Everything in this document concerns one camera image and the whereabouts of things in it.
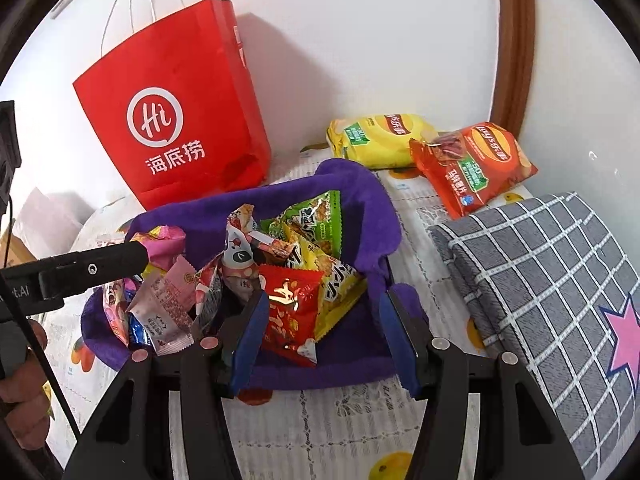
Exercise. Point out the white shopping bag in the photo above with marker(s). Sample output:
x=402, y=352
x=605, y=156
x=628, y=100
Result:
x=55, y=215

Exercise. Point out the person's left hand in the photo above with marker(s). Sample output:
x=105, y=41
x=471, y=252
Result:
x=25, y=400

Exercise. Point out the wooden headboard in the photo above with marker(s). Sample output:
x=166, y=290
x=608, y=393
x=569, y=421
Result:
x=11, y=250

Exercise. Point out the red small snack packet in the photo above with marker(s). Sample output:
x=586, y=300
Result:
x=290, y=310

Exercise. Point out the orange chips bag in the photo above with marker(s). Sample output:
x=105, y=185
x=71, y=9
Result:
x=475, y=170

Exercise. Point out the grey checked folded cloth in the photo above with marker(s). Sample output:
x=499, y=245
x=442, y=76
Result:
x=540, y=285

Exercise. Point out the white light switch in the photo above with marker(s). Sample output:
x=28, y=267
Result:
x=66, y=0

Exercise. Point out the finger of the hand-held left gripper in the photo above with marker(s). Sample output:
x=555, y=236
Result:
x=100, y=265

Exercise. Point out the blue cookie packet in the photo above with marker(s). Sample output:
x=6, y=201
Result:
x=137, y=332

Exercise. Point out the red paper bag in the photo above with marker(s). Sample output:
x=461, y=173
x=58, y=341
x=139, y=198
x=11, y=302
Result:
x=200, y=85

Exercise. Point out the pink white strip packet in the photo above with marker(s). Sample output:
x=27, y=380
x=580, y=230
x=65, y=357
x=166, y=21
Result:
x=115, y=310

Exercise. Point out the yellow chips bag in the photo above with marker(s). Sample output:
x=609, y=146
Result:
x=380, y=140

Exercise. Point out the purple fabric basket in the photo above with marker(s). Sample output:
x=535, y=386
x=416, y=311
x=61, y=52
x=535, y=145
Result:
x=360, y=200

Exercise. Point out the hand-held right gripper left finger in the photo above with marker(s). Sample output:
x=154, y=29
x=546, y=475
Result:
x=252, y=340

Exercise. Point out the yellow snack packet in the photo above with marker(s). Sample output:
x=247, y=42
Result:
x=340, y=280

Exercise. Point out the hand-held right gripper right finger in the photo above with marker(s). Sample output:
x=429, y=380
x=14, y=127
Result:
x=397, y=335

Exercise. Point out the brown wooden door frame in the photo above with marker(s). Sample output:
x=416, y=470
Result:
x=512, y=60

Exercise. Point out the green snack packet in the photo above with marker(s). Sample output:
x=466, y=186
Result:
x=305, y=220

